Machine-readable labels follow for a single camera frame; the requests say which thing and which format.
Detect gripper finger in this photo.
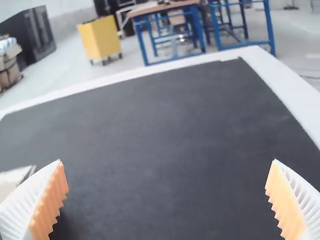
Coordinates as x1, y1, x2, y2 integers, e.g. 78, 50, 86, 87
0, 159, 70, 240
264, 158, 320, 240

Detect stacked cardboard cartons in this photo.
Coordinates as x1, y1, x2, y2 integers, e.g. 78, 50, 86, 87
0, 34, 25, 94

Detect black mat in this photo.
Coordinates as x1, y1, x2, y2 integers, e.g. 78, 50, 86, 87
0, 56, 320, 240

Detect black cabinet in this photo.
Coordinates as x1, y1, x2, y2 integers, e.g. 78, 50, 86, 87
0, 4, 57, 73

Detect yellow wheeled cart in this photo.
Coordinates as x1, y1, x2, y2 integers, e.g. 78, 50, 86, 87
76, 14, 124, 67

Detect blue frame table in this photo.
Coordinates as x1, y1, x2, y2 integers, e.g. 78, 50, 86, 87
126, 0, 208, 67
206, 0, 277, 58

